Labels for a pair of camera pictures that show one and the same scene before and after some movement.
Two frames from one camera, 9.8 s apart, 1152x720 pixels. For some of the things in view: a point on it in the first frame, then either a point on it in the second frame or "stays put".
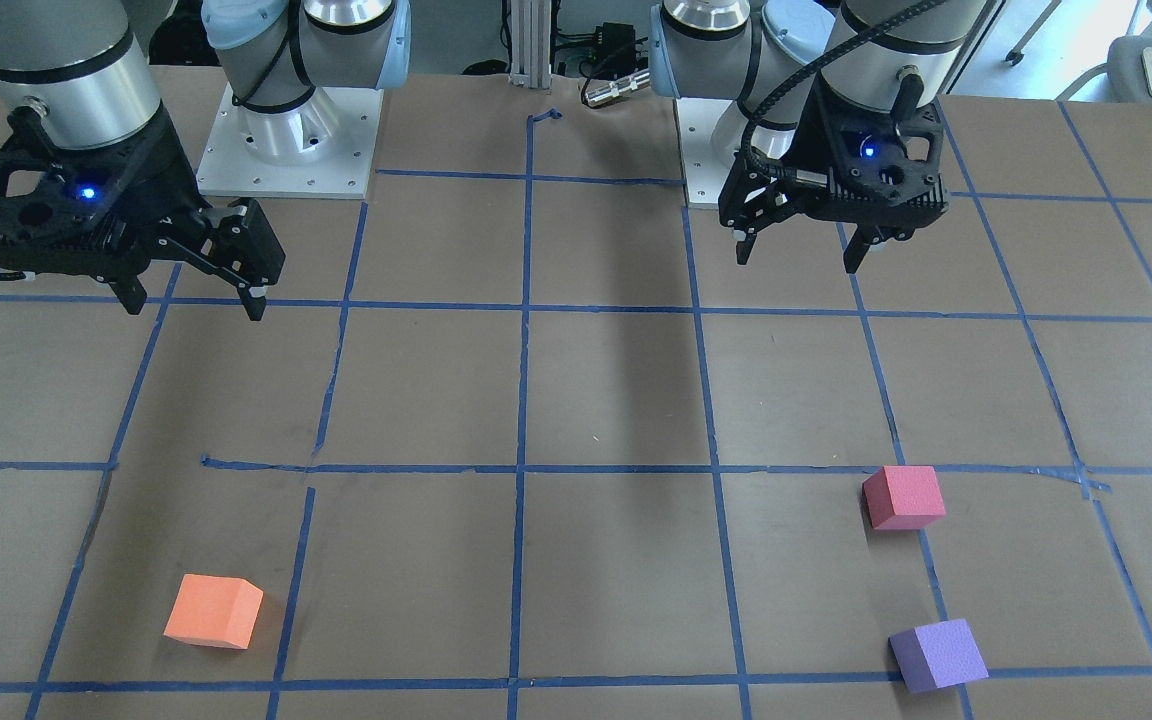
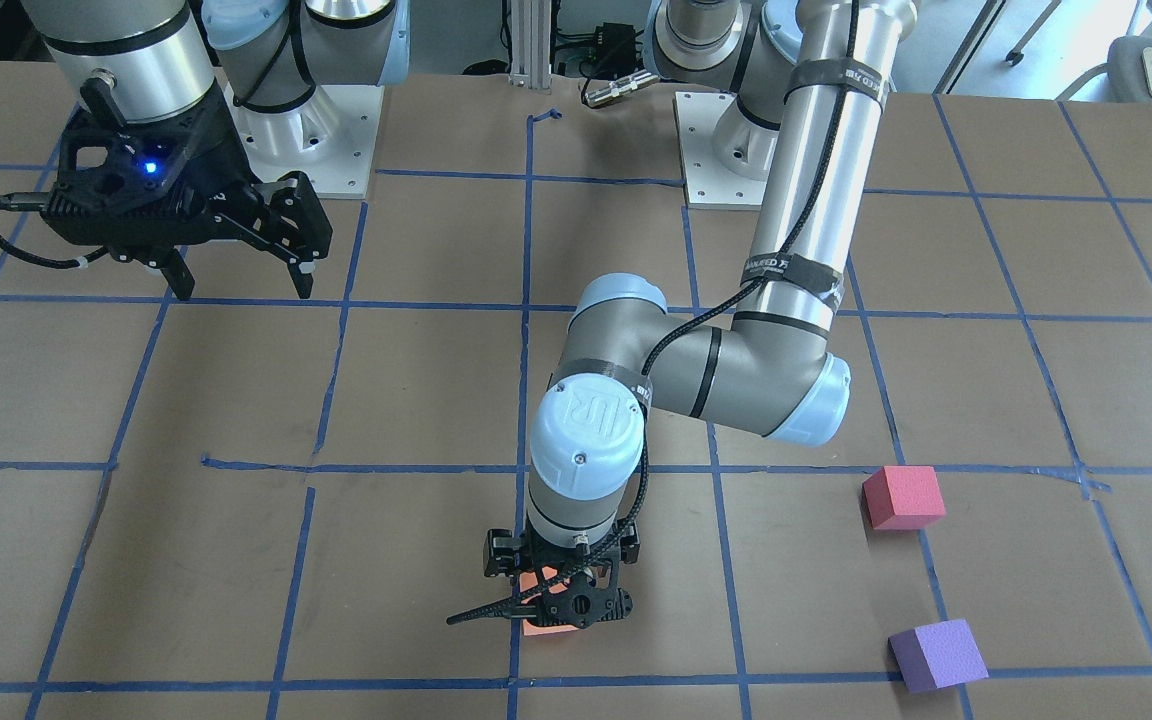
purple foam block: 937,655 stays put
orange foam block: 214,610 to 530,580
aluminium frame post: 531,43 stays put
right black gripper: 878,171 to 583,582
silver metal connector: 618,87 stays put
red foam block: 904,497 stays put
